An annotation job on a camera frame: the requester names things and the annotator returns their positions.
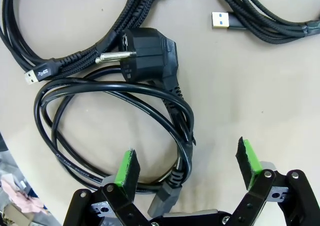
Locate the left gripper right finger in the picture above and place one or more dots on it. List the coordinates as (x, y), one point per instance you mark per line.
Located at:
(250, 166)

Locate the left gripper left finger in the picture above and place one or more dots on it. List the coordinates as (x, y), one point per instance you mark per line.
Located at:
(125, 176)

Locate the pink checked cloth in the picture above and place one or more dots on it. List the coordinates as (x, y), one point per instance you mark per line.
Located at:
(22, 198)

